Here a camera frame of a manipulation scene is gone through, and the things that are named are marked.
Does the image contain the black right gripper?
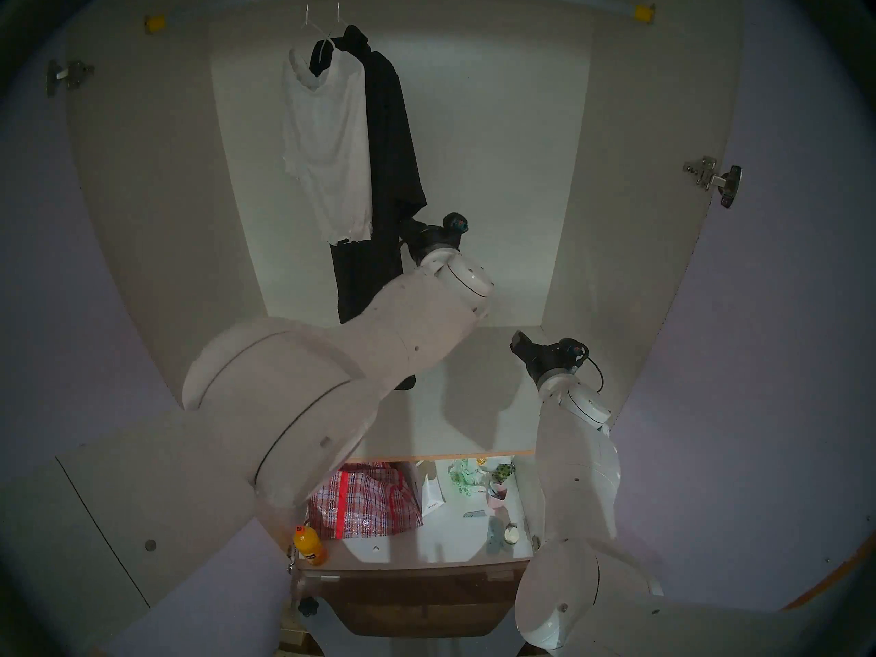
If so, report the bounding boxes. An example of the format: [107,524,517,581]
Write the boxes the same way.
[510,331,590,383]

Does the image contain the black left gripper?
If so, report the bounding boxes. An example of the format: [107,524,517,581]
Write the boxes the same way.
[399,212,470,266]

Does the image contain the long black garment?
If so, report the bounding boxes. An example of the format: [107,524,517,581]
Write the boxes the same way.
[309,25,428,391]

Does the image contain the white ruffled blouse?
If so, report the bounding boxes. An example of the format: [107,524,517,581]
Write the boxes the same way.
[282,43,374,246]

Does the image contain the white wardrobe carcass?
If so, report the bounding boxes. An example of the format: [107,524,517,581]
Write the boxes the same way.
[41,0,753,574]

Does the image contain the lilac wardrobe door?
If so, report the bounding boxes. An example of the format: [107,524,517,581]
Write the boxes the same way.
[547,0,876,636]
[0,19,288,657]

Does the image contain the green white crumpled cloth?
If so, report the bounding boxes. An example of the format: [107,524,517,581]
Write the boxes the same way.
[448,459,488,493]

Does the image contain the small white paper box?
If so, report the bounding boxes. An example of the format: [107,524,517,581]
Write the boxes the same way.
[419,461,447,517]

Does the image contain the red plaid woven bag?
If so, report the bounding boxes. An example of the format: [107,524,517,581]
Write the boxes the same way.
[308,462,424,540]

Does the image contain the metal door hinge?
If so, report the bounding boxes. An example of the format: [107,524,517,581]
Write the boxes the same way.
[47,59,96,99]
[682,156,743,209]

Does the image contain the brown wooden cabinet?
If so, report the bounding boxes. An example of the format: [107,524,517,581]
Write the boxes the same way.
[301,560,531,639]

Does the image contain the orange juice bottle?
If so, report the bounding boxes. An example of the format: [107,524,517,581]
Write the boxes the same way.
[294,524,328,567]

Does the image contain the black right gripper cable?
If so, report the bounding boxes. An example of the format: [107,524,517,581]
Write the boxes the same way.
[575,344,605,393]

